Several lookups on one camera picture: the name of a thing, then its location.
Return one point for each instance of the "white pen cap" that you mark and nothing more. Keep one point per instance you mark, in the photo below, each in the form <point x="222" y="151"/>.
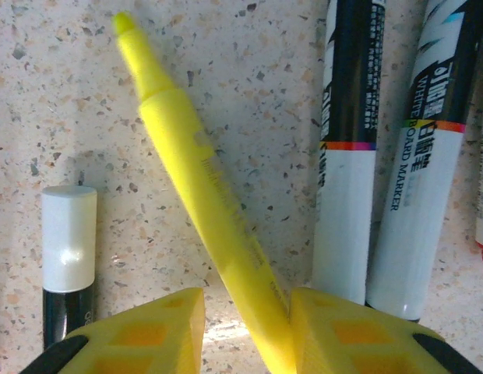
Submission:
<point x="68" y="233"/>

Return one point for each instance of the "black whiteboard marker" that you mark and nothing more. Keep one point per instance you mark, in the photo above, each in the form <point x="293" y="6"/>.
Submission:
<point x="343" y="195"/>
<point x="413" y="214"/>

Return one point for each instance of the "yellow highlighter pen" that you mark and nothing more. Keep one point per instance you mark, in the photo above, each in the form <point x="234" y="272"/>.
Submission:
<point x="210" y="195"/>

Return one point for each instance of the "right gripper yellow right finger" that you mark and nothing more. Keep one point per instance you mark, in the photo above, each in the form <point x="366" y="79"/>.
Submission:
<point x="362" y="339"/>

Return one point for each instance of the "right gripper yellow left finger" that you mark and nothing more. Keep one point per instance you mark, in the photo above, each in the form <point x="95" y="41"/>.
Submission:
<point x="148" y="335"/>

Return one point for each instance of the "black barrel pen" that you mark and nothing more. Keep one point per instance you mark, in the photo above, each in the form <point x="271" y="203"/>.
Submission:
<point x="64" y="315"/>

